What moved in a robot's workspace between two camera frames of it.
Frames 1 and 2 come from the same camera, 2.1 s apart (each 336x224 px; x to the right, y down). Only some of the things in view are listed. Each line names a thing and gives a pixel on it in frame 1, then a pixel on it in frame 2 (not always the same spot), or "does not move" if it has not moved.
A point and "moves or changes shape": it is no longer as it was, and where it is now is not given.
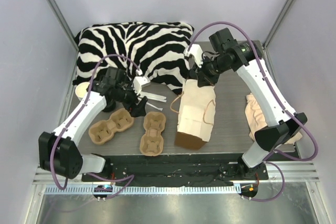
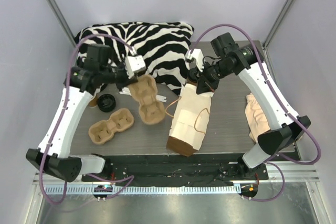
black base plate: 177,170 does not move
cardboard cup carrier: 151,143 moves or changes shape
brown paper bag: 196,115 moves or changes shape
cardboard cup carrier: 102,132 does not move
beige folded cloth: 255,120 does not move
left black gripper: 135,101 -> 123,83
